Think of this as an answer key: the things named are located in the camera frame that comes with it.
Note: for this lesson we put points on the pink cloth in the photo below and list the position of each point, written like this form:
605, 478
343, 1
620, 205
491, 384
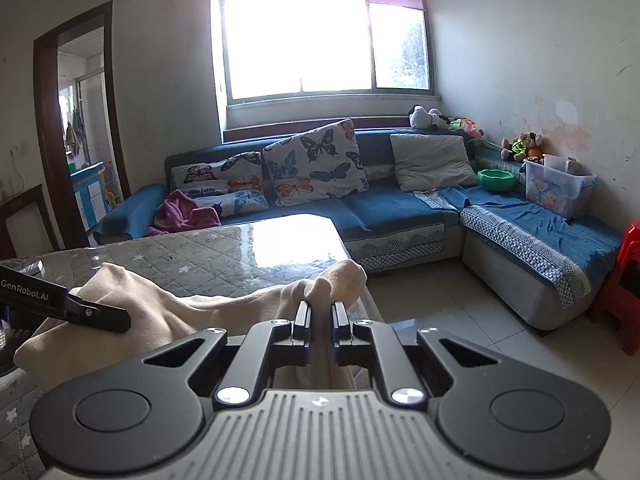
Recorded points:
182, 215

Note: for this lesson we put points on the red plastic stool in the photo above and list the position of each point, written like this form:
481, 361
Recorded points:
620, 290

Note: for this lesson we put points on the square butterfly print pillow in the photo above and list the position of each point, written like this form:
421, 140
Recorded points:
315, 162

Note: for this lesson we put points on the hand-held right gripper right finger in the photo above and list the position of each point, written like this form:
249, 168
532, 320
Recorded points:
341, 321

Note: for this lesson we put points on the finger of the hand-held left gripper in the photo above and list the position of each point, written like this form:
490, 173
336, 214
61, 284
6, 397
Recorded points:
100, 317

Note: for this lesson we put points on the blue corner sofa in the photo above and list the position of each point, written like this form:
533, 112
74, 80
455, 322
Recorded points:
400, 210

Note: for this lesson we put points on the cream garment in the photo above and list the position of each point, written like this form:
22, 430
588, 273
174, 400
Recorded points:
200, 317

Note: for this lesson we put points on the green bowl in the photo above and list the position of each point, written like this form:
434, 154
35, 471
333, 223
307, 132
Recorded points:
496, 180

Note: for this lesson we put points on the clear plastic storage box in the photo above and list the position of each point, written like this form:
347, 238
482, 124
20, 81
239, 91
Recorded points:
557, 187

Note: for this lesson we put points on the blue towel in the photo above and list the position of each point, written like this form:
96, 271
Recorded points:
480, 200

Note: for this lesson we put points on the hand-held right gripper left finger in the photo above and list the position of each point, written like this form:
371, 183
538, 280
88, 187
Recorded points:
302, 321

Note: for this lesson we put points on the dark wooden door frame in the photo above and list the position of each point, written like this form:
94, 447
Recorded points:
45, 135

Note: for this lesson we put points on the pink plush toy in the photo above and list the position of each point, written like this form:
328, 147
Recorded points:
467, 127

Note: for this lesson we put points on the black and white plush toy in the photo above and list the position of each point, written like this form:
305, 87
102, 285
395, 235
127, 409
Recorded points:
425, 117

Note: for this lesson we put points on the long butterfly print pillow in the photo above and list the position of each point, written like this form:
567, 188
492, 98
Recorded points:
220, 185

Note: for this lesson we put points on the blue cabinet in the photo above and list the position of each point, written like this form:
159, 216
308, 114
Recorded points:
90, 197

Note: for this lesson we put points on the dark wooden chair back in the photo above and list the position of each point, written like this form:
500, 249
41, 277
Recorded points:
27, 220

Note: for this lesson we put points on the brown plush toy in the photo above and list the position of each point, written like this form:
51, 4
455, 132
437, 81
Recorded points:
522, 146

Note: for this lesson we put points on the grey pillow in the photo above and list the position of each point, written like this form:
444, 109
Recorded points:
432, 160

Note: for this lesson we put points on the hanging towel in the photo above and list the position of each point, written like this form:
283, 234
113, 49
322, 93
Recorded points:
75, 135

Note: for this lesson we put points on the window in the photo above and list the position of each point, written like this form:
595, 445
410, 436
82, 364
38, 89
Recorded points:
325, 35

